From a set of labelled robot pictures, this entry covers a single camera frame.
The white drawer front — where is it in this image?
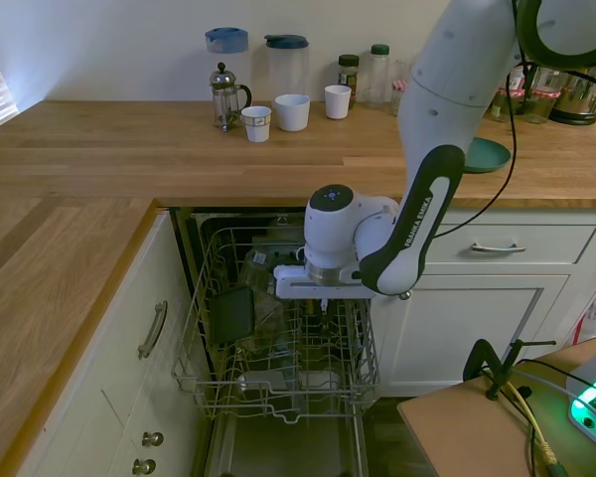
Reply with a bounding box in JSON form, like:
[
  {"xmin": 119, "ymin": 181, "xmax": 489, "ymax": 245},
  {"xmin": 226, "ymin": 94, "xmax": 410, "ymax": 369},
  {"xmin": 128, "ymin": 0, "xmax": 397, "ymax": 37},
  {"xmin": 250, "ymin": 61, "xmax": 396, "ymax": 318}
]
[{"xmin": 429, "ymin": 223, "xmax": 596, "ymax": 266}]

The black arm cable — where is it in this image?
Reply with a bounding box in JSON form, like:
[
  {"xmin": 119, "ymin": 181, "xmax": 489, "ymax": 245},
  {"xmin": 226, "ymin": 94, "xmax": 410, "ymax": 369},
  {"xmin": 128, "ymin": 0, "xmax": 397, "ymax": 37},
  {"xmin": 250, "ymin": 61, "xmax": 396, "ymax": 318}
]
[{"xmin": 434, "ymin": 0, "xmax": 596, "ymax": 238}]

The red white oatmeal cup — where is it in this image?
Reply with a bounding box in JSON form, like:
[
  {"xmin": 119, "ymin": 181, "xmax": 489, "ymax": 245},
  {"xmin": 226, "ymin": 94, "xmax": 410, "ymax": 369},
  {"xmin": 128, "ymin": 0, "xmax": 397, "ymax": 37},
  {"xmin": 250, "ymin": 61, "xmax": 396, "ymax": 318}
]
[{"xmin": 507, "ymin": 64, "xmax": 528, "ymax": 95}]

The glass french press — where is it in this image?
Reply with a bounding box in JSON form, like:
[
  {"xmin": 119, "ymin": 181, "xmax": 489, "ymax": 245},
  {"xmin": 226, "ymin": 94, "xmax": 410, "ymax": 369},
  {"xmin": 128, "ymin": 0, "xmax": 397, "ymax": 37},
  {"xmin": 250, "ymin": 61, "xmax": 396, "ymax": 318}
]
[{"xmin": 209, "ymin": 61, "xmax": 254, "ymax": 133}]

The black base cable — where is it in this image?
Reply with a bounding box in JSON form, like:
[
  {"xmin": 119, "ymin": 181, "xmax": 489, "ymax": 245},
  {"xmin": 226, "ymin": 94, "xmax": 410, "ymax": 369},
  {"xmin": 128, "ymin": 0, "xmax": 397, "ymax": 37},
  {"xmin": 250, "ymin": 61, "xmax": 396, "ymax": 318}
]
[{"xmin": 481, "ymin": 358, "xmax": 595, "ymax": 477}]

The white ceramic mug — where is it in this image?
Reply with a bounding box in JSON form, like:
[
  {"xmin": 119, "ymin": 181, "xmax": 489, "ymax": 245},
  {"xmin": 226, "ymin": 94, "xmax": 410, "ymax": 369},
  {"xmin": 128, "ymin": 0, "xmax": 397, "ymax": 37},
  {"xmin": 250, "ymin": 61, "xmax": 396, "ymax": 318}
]
[{"xmin": 273, "ymin": 93, "xmax": 312, "ymax": 133}]

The grey cable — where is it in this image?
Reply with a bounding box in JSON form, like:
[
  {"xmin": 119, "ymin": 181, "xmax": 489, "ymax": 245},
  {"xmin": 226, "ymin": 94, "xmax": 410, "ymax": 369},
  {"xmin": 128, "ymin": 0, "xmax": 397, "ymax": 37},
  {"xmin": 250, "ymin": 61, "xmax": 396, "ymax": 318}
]
[{"xmin": 505, "ymin": 366, "xmax": 580, "ymax": 401}]

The stainless dishwasher door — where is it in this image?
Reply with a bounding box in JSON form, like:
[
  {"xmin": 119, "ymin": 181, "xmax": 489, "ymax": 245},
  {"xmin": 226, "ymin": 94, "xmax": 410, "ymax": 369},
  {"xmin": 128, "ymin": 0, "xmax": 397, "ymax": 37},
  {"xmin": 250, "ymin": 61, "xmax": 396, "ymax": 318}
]
[{"xmin": 192, "ymin": 397, "xmax": 373, "ymax": 477}]

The spice jar dark green lid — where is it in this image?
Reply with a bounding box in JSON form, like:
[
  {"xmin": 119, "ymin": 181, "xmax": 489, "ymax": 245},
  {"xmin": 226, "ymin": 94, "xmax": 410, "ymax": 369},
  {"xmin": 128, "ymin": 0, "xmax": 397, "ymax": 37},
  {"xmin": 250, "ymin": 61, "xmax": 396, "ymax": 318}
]
[{"xmin": 337, "ymin": 54, "xmax": 361, "ymax": 98}]

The silver bar cabinet handle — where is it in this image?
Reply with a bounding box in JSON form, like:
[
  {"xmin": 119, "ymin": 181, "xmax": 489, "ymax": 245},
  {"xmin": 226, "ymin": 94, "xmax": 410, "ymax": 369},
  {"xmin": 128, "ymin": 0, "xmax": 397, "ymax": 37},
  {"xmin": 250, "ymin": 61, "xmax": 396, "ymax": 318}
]
[{"xmin": 137, "ymin": 299, "xmax": 170, "ymax": 361}]

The clear glass jar with label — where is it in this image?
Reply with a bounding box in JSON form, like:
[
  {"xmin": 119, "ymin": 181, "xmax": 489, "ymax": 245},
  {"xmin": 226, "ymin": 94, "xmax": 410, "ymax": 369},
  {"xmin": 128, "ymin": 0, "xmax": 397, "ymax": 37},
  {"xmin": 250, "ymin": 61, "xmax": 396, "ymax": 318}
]
[{"xmin": 237, "ymin": 247, "xmax": 279, "ymax": 295}]

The patterned paper cup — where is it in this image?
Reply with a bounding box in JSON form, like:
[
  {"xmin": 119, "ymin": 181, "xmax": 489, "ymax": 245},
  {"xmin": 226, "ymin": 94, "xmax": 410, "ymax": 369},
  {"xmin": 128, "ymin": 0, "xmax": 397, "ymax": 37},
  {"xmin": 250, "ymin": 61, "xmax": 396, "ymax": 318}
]
[{"xmin": 239, "ymin": 104, "xmax": 273, "ymax": 144}]

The clear glass tumbler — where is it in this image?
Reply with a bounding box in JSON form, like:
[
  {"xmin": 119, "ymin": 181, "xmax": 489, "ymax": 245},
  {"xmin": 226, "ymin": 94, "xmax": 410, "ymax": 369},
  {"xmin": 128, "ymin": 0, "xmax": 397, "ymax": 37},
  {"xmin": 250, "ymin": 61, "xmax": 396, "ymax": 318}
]
[{"xmin": 394, "ymin": 58, "xmax": 416, "ymax": 85}]

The grey wire dishwasher rack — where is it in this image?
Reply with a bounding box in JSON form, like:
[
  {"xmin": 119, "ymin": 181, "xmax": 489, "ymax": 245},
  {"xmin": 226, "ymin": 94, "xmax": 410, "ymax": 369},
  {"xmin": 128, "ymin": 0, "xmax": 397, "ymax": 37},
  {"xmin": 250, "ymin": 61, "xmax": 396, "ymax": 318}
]
[{"xmin": 170, "ymin": 225, "xmax": 381, "ymax": 426}]

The clear pitcher light blue lid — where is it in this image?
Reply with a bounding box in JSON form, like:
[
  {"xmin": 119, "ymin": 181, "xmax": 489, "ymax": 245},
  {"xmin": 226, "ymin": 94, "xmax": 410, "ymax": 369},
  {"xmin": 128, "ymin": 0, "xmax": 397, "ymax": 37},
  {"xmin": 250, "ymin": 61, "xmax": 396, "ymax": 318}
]
[{"xmin": 204, "ymin": 26, "xmax": 251, "ymax": 108}]

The clear bottle green cap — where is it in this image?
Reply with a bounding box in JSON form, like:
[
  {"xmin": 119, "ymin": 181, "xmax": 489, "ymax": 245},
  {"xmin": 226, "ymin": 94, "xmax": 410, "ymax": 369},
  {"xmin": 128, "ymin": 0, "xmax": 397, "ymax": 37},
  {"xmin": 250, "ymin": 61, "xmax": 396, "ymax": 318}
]
[{"xmin": 364, "ymin": 44, "xmax": 391, "ymax": 111}]

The clear plastic container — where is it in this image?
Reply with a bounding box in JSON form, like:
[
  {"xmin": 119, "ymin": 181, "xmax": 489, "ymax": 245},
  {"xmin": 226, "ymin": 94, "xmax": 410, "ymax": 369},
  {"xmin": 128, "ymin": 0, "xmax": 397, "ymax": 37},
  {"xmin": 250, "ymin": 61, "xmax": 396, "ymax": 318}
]
[{"xmin": 249, "ymin": 287, "xmax": 291, "ymax": 352}]

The white base cabinet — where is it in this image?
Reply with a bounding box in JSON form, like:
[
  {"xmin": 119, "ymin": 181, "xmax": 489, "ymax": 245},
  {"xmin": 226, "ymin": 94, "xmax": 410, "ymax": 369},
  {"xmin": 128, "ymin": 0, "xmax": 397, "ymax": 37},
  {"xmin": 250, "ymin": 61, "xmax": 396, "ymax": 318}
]
[{"xmin": 14, "ymin": 209, "xmax": 215, "ymax": 477}]

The red checked lid glass jar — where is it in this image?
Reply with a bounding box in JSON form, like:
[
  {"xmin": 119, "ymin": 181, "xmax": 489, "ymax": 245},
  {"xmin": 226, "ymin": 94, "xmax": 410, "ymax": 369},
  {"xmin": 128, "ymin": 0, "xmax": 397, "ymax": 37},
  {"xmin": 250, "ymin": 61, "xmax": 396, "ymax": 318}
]
[
  {"xmin": 389, "ymin": 79, "xmax": 410, "ymax": 118},
  {"xmin": 490, "ymin": 87, "xmax": 516, "ymax": 123},
  {"xmin": 522, "ymin": 84, "xmax": 563, "ymax": 125}
]

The yellow cable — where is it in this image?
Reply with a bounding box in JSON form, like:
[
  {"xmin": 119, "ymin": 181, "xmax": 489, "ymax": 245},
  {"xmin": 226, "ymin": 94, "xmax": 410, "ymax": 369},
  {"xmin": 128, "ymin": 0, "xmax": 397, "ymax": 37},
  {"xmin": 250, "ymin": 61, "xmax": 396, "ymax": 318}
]
[{"xmin": 505, "ymin": 379, "xmax": 560, "ymax": 469}]

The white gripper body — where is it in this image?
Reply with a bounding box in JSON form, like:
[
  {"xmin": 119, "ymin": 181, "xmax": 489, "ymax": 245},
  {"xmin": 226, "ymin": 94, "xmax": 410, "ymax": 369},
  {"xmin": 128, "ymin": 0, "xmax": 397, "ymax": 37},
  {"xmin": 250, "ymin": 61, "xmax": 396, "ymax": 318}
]
[{"xmin": 272, "ymin": 264, "xmax": 377, "ymax": 302}]

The curved silver drawer handle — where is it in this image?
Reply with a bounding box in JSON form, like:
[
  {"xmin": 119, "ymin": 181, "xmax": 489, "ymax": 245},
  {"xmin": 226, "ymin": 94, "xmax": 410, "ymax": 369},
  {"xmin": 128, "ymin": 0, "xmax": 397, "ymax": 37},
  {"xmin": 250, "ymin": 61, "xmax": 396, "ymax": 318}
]
[{"xmin": 468, "ymin": 240, "xmax": 527, "ymax": 255}]

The white cabinet door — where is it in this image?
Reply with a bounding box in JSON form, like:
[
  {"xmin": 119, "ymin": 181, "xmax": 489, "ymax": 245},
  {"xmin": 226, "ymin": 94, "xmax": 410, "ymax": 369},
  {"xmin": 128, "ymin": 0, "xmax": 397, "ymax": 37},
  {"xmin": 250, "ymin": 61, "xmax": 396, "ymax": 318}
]
[{"xmin": 375, "ymin": 273, "xmax": 573, "ymax": 397}]

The clear pitcher dark blue lid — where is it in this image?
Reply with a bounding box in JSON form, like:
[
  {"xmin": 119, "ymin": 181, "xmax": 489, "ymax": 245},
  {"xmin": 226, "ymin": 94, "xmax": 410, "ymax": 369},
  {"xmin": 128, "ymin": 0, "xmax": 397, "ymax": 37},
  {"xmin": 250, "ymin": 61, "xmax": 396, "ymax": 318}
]
[{"xmin": 263, "ymin": 33, "xmax": 311, "ymax": 101}]

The black screw clamp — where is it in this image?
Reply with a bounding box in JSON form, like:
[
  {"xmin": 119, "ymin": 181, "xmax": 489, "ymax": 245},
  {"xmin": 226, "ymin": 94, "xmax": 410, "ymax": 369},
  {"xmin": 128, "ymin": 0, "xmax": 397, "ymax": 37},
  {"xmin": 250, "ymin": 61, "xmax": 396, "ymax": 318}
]
[{"xmin": 463, "ymin": 337, "xmax": 559, "ymax": 402}]

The stainless steel electric kettle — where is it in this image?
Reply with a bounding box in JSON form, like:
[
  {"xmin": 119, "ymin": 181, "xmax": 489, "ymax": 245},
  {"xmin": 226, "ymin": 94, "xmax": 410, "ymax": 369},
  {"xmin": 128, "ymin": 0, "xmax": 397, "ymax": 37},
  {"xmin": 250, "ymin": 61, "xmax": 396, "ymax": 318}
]
[{"xmin": 548, "ymin": 63, "xmax": 596, "ymax": 126}]

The small white cup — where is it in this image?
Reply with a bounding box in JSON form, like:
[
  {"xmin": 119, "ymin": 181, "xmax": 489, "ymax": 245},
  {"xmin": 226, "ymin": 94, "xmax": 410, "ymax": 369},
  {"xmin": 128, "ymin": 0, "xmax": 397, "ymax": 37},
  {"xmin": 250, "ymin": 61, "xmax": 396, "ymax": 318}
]
[{"xmin": 323, "ymin": 83, "xmax": 354, "ymax": 121}]

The black square container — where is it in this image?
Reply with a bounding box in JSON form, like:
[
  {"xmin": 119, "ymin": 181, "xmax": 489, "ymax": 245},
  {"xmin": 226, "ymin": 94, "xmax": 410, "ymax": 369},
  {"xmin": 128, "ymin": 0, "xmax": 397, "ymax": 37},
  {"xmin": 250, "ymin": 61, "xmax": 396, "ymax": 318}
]
[{"xmin": 208, "ymin": 284, "xmax": 256, "ymax": 346}]

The teal plastic plate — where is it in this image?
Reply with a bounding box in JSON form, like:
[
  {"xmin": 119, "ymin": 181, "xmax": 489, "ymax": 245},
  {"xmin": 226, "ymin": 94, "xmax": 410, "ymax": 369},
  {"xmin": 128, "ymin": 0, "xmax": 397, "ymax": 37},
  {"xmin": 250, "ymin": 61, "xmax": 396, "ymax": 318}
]
[{"xmin": 463, "ymin": 137, "xmax": 513, "ymax": 175}]

